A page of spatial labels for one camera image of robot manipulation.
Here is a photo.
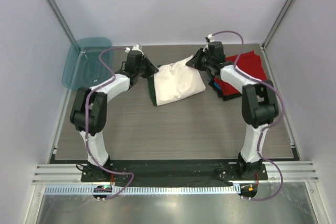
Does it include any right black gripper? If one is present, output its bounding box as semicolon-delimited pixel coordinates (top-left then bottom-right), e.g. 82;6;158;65
187;48;214;71

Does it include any white and green t-shirt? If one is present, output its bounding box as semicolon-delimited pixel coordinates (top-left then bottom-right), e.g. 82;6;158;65
147;55;206;106

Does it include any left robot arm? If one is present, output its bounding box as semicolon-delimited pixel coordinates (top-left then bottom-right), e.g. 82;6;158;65
70;44;159;182

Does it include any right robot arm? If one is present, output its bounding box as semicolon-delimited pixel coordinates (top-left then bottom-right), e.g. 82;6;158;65
186;41;279;180

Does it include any folded blue t-shirt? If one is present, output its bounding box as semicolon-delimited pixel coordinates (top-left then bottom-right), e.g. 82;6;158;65
214;82;221;90

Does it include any folded red t-shirt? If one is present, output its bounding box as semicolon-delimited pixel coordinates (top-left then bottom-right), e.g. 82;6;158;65
213;50;268;98

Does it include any teal plastic bin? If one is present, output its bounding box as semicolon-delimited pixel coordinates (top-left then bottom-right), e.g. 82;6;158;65
62;37;113;90

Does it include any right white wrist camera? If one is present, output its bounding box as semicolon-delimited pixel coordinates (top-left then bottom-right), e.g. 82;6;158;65
205;34;214;43

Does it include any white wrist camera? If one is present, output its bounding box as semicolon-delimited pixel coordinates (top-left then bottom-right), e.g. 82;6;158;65
205;34;214;43
125;44;143;54

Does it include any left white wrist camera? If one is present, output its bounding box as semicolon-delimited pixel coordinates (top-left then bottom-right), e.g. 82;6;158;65
125;44;143;54

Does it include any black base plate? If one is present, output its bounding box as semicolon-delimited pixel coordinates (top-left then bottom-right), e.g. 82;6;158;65
80;159;268;187

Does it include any white slotted cable duct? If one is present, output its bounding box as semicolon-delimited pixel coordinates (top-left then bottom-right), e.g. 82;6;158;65
44;184;240;196

